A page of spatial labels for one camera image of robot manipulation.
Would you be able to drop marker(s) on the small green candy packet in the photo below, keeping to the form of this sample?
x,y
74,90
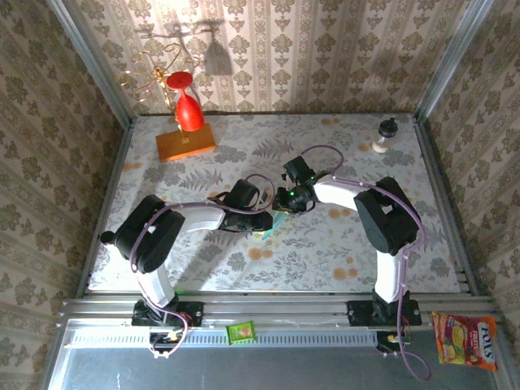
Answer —
x,y
241,332

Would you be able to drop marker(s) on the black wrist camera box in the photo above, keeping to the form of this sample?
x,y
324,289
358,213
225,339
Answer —
x,y
298,170
243,193

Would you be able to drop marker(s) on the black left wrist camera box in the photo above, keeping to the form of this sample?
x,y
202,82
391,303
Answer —
x,y
243,193

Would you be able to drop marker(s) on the red wine glass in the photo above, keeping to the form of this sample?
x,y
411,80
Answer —
x,y
189,113

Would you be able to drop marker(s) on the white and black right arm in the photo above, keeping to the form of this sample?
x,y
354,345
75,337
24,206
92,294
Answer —
x,y
337,194

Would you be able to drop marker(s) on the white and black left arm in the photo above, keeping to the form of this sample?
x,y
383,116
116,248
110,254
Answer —
x,y
199,216

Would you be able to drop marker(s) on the aluminium front rail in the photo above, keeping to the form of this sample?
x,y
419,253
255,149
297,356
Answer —
x,y
276,309

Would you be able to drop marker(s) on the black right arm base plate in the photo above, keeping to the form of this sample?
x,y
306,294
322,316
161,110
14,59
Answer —
x,y
359,313

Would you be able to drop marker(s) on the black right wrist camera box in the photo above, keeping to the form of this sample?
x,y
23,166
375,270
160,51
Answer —
x,y
298,170

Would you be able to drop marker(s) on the grey metal sheet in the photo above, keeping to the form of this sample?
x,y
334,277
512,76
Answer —
x,y
264,369

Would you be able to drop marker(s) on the orange Fox's candy bag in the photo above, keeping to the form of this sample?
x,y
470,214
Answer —
x,y
467,341

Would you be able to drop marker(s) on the floral print table cover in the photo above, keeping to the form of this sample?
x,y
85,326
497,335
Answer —
x,y
304,260

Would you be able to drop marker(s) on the aluminium side rail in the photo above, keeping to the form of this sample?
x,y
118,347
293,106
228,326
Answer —
x,y
445,203
107,195

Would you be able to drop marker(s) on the aluminium frame post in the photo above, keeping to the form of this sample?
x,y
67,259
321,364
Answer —
x,y
91,61
453,57

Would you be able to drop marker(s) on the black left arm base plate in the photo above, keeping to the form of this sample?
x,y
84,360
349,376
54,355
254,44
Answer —
x,y
191,315

